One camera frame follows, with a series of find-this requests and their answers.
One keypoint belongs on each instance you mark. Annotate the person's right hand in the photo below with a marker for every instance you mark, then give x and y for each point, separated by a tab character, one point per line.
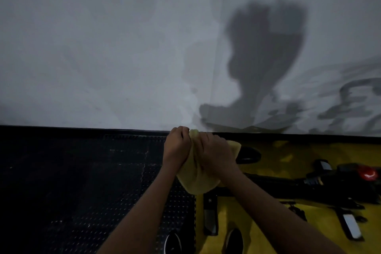
216	157

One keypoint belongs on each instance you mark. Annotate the person's left hand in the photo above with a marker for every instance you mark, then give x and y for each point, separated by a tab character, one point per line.
176	149

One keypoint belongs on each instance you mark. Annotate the person's right fingers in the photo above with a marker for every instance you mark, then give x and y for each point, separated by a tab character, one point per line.
207	139

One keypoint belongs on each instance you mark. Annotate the person's left fingers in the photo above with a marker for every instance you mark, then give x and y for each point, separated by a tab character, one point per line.
180	133

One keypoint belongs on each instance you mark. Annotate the yellow cloth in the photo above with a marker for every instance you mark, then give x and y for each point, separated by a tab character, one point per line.
193	178

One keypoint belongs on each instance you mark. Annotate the person's right forearm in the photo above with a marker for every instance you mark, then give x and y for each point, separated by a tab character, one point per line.
273	218

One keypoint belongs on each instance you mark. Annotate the person's left forearm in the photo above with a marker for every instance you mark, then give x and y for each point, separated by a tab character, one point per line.
145	212

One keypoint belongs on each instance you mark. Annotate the black long latch lever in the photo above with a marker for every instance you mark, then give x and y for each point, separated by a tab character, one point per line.
210	215

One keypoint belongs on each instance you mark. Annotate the person's right black shoe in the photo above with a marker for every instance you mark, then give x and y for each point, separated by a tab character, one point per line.
234	241

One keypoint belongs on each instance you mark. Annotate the person's black shoe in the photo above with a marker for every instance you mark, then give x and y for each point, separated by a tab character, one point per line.
172	244
234	241

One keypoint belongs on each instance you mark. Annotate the person's left black shoe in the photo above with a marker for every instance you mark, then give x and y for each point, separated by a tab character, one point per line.
172	244

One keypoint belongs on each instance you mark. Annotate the small black clip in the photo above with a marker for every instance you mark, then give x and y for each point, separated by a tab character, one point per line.
297	211

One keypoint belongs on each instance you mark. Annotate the black checker plate platform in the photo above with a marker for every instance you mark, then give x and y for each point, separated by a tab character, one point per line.
74	191

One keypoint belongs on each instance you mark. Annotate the yellow machine body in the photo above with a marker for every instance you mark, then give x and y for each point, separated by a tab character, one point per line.
321	233

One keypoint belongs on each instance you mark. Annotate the red round button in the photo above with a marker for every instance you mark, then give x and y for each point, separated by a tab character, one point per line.
368	173

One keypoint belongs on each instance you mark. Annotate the black bracket with silver plate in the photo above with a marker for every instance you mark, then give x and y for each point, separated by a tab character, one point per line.
348	224

